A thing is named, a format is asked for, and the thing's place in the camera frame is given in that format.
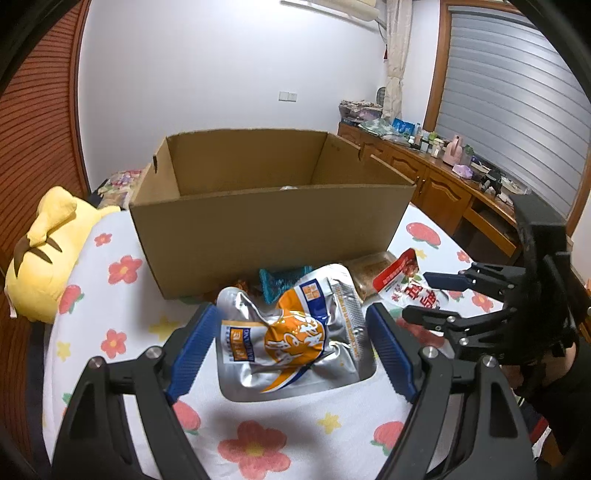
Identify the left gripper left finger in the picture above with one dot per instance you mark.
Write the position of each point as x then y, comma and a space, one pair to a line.
94, 440

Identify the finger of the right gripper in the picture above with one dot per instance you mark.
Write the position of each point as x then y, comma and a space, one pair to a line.
480, 277
483, 330

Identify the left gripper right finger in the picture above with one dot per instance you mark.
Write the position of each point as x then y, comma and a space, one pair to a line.
490, 440

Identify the red white snack pack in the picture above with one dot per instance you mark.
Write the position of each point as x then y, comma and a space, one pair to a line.
402, 284

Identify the sesame soft candy pack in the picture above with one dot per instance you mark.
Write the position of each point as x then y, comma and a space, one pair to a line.
365, 269

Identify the silver orange snack pouch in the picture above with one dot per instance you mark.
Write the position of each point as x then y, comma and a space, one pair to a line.
313, 339

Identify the small orange brown candy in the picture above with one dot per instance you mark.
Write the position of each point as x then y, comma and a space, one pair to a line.
243, 285

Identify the teal candy wrapper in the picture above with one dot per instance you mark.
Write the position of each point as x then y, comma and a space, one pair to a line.
274, 284

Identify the person's right hand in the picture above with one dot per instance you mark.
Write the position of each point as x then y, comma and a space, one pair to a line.
560, 376

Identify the wooden sideboard cabinet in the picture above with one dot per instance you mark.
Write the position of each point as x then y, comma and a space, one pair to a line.
479, 222

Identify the pink kettle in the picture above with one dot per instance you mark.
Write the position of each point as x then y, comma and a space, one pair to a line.
453, 152

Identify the window roller blind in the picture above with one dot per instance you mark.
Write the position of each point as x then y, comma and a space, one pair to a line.
511, 97

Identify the yellow Pikachu plush toy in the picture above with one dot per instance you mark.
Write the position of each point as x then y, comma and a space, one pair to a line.
44, 257

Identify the blue box on sideboard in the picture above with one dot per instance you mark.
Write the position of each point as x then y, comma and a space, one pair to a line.
403, 128

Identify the floral bed quilt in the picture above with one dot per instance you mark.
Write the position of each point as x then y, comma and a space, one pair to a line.
118, 189

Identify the brown cardboard box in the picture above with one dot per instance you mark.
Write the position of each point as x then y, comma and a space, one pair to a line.
217, 206

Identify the beige curtain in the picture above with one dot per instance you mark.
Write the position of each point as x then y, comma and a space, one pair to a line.
399, 26

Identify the wooden louvered wardrobe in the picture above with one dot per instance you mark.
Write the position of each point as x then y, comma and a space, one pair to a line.
40, 148

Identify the wall switch plate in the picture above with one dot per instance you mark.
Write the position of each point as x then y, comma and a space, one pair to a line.
285, 96

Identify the wall air conditioner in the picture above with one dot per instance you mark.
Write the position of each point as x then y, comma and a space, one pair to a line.
365, 11

